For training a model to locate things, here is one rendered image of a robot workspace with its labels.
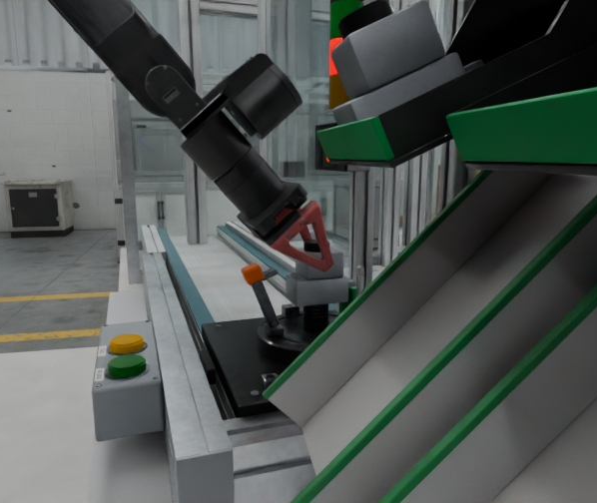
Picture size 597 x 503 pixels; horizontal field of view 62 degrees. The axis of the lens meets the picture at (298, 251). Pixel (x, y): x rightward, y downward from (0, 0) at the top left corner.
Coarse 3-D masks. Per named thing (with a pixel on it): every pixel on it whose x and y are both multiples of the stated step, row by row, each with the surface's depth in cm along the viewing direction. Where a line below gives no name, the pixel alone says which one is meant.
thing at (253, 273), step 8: (256, 264) 55; (248, 272) 55; (256, 272) 55; (264, 272) 56; (272, 272) 56; (248, 280) 55; (256, 280) 55; (256, 288) 56; (264, 288) 56; (256, 296) 57; (264, 296) 56; (264, 304) 56; (264, 312) 56; (272, 312) 57; (272, 320) 57
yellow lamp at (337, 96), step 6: (330, 78) 74; (336, 78) 73; (330, 84) 74; (336, 84) 73; (330, 90) 74; (336, 90) 73; (342, 90) 73; (330, 96) 75; (336, 96) 74; (342, 96) 73; (330, 102) 75; (336, 102) 74; (342, 102) 73; (330, 108) 75
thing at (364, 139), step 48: (480, 0) 34; (528, 0) 35; (576, 0) 22; (480, 48) 35; (528, 48) 22; (576, 48) 23; (432, 96) 22; (480, 96) 22; (336, 144) 30; (384, 144) 22; (432, 144) 22
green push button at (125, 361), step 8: (112, 360) 55; (120, 360) 55; (128, 360) 55; (136, 360) 55; (144, 360) 55; (112, 368) 53; (120, 368) 53; (128, 368) 53; (136, 368) 53; (144, 368) 54; (120, 376) 53; (128, 376) 53
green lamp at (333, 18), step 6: (342, 0) 71; (348, 0) 71; (354, 0) 71; (330, 6) 72; (336, 6) 71; (342, 6) 71; (348, 6) 71; (354, 6) 71; (360, 6) 72; (330, 12) 73; (336, 12) 72; (342, 12) 71; (348, 12) 71; (330, 18) 73; (336, 18) 72; (330, 24) 73; (336, 24) 72; (330, 30) 73; (336, 30) 72; (330, 36) 73; (336, 36) 72
